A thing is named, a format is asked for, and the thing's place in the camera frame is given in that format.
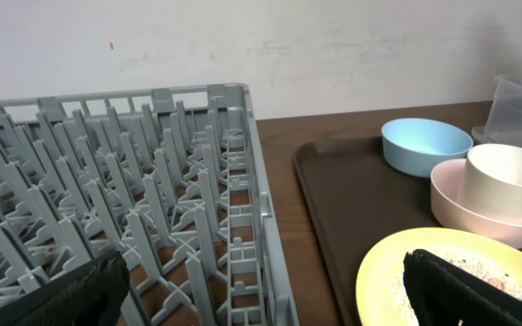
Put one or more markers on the clear plastic bin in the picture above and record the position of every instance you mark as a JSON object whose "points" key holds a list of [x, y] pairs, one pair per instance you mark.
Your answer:
{"points": [[504, 123]]}

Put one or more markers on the light blue bowl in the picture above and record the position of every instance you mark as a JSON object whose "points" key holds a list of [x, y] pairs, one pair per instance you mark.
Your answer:
{"points": [[415, 146]]}

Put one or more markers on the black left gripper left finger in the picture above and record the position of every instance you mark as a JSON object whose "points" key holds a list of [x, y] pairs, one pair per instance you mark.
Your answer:
{"points": [[90, 295]]}

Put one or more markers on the cream white cup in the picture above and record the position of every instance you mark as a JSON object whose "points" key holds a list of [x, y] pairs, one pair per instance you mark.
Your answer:
{"points": [[492, 182]]}

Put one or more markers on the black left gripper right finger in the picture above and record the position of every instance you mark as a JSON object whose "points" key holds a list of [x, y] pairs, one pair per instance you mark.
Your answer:
{"points": [[440, 293]]}

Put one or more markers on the grey dishwasher rack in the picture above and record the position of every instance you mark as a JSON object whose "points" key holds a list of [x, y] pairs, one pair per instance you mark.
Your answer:
{"points": [[172, 178]]}

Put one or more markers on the dark brown serving tray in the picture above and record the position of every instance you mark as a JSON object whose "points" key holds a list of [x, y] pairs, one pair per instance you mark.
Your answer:
{"points": [[355, 199]]}

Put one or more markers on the yellow plate with crumbs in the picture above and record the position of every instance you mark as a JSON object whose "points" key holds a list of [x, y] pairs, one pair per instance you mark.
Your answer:
{"points": [[379, 292]]}

